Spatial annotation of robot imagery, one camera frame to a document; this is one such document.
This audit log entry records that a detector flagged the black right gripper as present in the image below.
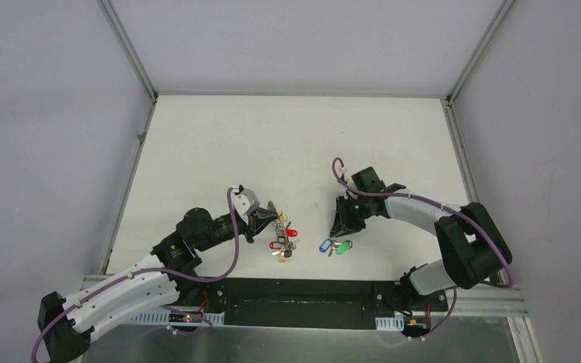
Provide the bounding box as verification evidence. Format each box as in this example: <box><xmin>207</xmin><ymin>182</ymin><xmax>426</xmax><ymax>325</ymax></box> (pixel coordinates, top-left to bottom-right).
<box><xmin>330</xmin><ymin>194</ymin><xmax>372</xmax><ymax>237</ymax></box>

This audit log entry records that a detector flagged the blue tagged key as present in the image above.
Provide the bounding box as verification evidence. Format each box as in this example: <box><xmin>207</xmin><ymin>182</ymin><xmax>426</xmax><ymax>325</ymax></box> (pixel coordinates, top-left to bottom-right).
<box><xmin>318</xmin><ymin>238</ymin><xmax>337</xmax><ymax>256</ymax></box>

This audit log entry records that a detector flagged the metal key organiser ring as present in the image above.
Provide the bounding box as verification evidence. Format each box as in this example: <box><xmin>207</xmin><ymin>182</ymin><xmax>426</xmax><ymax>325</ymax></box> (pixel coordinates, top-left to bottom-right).
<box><xmin>267</xmin><ymin>200</ymin><xmax>302</xmax><ymax>264</ymax></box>

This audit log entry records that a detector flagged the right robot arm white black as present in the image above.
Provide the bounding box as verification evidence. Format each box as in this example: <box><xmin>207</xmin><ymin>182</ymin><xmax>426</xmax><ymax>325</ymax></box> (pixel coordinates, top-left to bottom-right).
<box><xmin>330</xmin><ymin>158</ymin><xmax>512</xmax><ymax>310</ymax></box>

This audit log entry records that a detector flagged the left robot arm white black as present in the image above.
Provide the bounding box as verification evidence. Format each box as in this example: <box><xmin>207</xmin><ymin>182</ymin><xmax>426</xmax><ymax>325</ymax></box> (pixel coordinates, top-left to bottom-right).
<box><xmin>31</xmin><ymin>207</ymin><xmax>278</xmax><ymax>362</ymax></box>

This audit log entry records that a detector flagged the green tagged key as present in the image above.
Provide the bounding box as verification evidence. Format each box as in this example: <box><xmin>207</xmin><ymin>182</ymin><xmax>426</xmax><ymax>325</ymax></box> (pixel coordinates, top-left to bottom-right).
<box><xmin>334</xmin><ymin>240</ymin><xmax>353</xmax><ymax>255</ymax></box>

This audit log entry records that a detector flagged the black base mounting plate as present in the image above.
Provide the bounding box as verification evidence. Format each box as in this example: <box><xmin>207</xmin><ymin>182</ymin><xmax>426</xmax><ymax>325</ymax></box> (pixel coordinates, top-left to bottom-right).
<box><xmin>176</xmin><ymin>278</ymin><xmax>449</xmax><ymax>330</ymax></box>

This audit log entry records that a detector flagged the right electronics board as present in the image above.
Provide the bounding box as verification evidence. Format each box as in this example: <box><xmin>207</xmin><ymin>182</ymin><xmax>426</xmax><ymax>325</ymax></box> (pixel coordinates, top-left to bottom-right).
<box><xmin>402</xmin><ymin>316</ymin><xmax>431</xmax><ymax>339</ymax></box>

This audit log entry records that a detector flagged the electronics board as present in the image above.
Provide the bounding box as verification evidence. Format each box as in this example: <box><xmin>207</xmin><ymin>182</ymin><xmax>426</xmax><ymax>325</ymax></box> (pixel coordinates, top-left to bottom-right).
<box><xmin>402</xmin><ymin>316</ymin><xmax>431</xmax><ymax>339</ymax></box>
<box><xmin>169</xmin><ymin>311</ymin><xmax>204</xmax><ymax>324</ymax></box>

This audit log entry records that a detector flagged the left electronics board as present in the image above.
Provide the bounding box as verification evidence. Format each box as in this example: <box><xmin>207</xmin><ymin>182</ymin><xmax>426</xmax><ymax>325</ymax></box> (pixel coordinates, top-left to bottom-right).
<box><xmin>169</xmin><ymin>311</ymin><xmax>204</xmax><ymax>324</ymax></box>

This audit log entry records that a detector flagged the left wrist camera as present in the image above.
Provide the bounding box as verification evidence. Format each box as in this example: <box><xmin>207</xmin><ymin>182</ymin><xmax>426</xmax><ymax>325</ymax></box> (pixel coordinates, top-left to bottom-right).
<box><xmin>230</xmin><ymin>185</ymin><xmax>260</xmax><ymax>219</ymax></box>

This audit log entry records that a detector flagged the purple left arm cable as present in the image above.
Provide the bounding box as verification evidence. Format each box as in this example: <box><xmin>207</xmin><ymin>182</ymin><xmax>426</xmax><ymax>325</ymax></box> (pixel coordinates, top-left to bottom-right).
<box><xmin>30</xmin><ymin>186</ymin><xmax>244</xmax><ymax>363</ymax></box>

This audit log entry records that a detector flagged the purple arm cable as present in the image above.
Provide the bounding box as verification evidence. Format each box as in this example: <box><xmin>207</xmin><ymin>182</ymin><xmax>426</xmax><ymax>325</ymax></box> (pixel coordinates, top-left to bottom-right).
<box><xmin>30</xmin><ymin>186</ymin><xmax>244</xmax><ymax>363</ymax></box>
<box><xmin>331</xmin><ymin>157</ymin><xmax>517</xmax><ymax>342</ymax></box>

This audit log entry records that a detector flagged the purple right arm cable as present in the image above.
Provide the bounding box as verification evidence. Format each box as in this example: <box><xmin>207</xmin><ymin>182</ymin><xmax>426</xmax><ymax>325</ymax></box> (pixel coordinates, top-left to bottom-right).
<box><xmin>331</xmin><ymin>157</ymin><xmax>517</xmax><ymax>342</ymax></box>

